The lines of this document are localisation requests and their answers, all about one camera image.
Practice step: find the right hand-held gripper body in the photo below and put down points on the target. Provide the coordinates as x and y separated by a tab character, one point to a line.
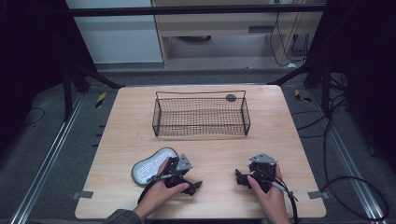
263	174

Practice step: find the dark round table grommet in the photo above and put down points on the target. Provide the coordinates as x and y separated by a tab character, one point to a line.
231	98

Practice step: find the black horizontal bar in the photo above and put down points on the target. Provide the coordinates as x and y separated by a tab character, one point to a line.
186	10

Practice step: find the black curtain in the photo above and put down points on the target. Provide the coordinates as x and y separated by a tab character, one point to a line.
31	62
367	62

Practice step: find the white cabinet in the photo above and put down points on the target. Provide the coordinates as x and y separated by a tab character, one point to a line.
118	40

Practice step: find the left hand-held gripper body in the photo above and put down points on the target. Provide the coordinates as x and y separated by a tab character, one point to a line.
174	169

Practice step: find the black metal stand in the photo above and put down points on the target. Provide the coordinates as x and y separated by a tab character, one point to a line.
311	74
77	84

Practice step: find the grey oval mesh pad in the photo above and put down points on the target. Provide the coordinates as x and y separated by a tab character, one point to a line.
149	168

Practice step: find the aluminium floor rail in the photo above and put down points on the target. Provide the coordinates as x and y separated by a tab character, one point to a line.
351	168
46	161

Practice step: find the beige wooden desk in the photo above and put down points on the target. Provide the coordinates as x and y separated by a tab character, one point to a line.
218	25

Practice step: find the person's right hand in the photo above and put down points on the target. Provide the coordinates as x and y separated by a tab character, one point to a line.
274	202

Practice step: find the grey table bracket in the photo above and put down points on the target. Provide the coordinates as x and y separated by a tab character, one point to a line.
318	195
82	194

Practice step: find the person's left hand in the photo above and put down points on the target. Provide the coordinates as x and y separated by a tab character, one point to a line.
155	196

